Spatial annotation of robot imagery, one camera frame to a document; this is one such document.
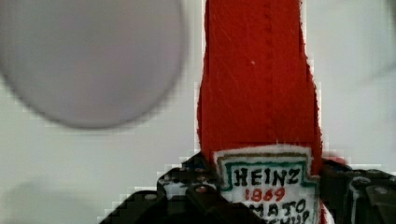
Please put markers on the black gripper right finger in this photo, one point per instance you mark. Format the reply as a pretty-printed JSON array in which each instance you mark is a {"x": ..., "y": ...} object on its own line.
[{"x": 356, "y": 196}]

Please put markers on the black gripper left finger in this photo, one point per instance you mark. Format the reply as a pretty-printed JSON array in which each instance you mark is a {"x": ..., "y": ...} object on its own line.
[{"x": 188, "y": 194}]

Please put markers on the red plush ketchup bottle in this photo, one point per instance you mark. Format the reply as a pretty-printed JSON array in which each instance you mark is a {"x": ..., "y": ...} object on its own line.
[{"x": 258, "y": 110}]

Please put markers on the grey round plate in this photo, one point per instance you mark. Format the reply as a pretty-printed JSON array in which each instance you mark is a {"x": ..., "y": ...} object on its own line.
[{"x": 92, "y": 63}]

